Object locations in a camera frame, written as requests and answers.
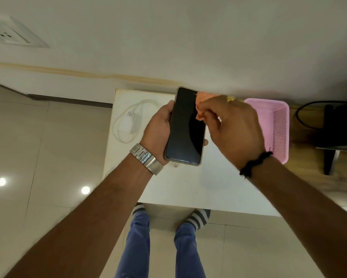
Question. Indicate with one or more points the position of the person's right hand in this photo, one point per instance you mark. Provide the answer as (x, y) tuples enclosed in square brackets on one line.
[(237, 130)]

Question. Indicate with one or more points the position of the person's left hand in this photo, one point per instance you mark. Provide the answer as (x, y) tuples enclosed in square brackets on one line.
[(154, 133)]

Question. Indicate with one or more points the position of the person's left thumb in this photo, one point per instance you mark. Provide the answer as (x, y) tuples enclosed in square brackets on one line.
[(168, 109)]

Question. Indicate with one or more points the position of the person's right thumb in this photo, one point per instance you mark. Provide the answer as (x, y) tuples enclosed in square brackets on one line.
[(212, 124)]

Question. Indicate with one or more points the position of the black smartphone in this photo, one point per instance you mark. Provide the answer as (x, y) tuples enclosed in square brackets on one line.
[(186, 127)]

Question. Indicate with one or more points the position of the orange cloth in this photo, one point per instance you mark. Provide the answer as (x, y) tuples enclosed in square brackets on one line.
[(204, 95)]

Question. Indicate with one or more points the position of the person's left forearm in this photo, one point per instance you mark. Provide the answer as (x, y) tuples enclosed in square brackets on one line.
[(98, 217)]

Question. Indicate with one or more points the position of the person's right forearm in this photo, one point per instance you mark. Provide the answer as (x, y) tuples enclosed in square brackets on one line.
[(306, 217)]

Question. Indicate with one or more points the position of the white charger plug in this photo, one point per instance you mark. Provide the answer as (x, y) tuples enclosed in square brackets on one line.
[(126, 125)]

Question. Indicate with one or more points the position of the silver wristwatch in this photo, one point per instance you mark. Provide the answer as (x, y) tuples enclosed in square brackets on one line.
[(147, 159)]

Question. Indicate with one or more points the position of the pink plastic basket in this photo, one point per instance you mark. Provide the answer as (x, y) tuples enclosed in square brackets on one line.
[(273, 124)]

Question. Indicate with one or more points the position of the striped right sock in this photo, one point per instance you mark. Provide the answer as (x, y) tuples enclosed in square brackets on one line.
[(199, 218)]

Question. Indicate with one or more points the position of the striped sock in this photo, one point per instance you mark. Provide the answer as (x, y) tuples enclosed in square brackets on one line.
[(138, 209), (199, 218)]

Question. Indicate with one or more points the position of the striped left sock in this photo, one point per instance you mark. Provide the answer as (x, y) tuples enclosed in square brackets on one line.
[(138, 209)]

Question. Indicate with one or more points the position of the black monitor stand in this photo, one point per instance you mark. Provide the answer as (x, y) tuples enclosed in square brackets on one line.
[(340, 127)]

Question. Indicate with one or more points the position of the person's right leg blue jeans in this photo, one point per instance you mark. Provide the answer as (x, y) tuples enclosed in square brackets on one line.
[(188, 251)]

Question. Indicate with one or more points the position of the person's leg blue jeans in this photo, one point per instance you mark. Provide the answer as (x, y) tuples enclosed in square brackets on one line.
[(188, 251), (136, 246)]

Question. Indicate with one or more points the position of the person's left leg blue jeans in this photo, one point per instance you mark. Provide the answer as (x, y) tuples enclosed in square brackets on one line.
[(136, 246)]

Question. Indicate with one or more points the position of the white wall socket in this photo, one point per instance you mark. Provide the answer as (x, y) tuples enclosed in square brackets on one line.
[(11, 33)]

